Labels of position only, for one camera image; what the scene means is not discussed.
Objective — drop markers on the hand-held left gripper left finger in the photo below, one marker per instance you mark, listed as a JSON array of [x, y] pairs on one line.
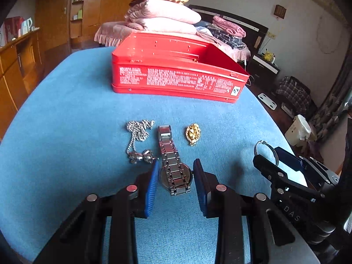
[[151, 189]]

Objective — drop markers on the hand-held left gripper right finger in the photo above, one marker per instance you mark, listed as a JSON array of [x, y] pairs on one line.
[[199, 189]]

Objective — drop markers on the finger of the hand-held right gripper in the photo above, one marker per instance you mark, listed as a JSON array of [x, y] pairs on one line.
[[291, 161], [275, 174]]

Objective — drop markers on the silver metal wristwatch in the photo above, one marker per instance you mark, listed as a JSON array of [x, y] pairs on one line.
[[172, 167]]

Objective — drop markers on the silver bangle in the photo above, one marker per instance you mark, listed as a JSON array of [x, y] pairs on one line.
[[255, 147]]

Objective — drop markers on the red tin box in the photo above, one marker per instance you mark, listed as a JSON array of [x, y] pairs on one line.
[[170, 79]]

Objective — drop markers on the white bin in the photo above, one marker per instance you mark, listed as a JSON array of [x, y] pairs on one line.
[[298, 130]]

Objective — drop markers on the gold brooch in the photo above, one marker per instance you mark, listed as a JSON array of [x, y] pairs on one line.
[[192, 135]]

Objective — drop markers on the white bathroom scale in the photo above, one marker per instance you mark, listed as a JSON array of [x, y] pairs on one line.
[[267, 101]]

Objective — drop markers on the plaid bag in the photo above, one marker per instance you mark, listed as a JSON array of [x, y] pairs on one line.
[[294, 92]]

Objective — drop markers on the dark nightstand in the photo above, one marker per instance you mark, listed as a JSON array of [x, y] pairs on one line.
[[262, 70]]

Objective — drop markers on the yellow plush toy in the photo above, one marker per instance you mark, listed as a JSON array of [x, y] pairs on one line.
[[268, 55]]

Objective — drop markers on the blue towel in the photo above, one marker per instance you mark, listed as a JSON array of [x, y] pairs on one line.
[[68, 115]]

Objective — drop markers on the plaid folded clothes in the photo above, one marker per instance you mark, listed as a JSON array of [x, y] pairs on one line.
[[231, 42]]

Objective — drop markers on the dark wooden headboard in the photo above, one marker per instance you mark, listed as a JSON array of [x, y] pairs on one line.
[[247, 23]]

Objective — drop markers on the bed with pink bedspread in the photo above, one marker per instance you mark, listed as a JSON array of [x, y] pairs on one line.
[[110, 33]]

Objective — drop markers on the wooden dresser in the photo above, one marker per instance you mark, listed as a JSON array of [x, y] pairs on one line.
[[16, 68]]

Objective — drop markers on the green box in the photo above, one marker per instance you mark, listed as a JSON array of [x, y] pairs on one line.
[[80, 14]]

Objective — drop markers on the wooden wardrobe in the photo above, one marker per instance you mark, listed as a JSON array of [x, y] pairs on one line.
[[110, 2]]

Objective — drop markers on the light blue electric kettle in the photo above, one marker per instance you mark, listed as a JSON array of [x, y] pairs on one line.
[[27, 26]]

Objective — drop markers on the red framed picture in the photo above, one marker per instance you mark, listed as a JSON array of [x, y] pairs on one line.
[[12, 29]]

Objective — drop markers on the wall switch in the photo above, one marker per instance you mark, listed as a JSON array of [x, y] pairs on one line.
[[271, 35]]

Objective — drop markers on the wall calendar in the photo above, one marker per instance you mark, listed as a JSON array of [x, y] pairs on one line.
[[280, 11]]

